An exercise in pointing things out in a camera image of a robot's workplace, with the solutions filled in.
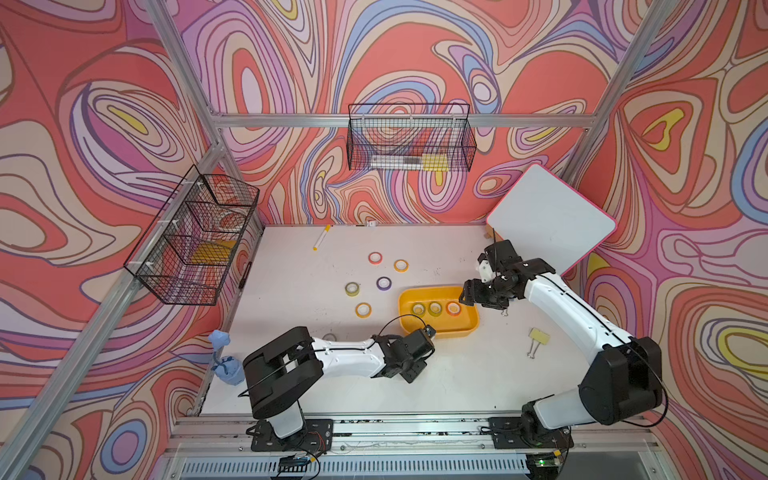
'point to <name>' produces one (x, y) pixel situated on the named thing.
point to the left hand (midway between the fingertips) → (417, 364)
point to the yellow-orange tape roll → (363, 310)
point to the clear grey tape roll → (329, 337)
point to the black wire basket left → (184, 256)
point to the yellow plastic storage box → (448, 327)
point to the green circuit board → (292, 463)
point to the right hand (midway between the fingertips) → (474, 307)
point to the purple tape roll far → (384, 283)
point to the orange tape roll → (401, 270)
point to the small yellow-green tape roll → (418, 309)
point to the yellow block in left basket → (215, 252)
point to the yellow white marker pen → (321, 237)
